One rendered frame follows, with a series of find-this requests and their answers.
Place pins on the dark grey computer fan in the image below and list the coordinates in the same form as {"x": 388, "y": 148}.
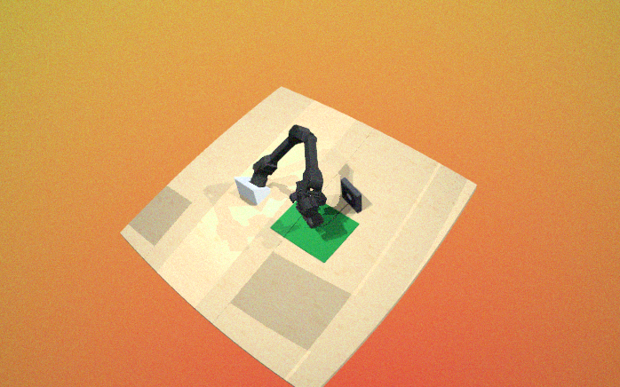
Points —
{"x": 351, "y": 195}

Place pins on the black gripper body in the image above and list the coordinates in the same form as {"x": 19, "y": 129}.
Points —
{"x": 311, "y": 221}

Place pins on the green circuit board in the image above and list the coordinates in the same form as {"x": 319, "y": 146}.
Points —
{"x": 320, "y": 242}

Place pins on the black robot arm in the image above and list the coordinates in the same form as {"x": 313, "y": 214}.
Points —
{"x": 312, "y": 176}

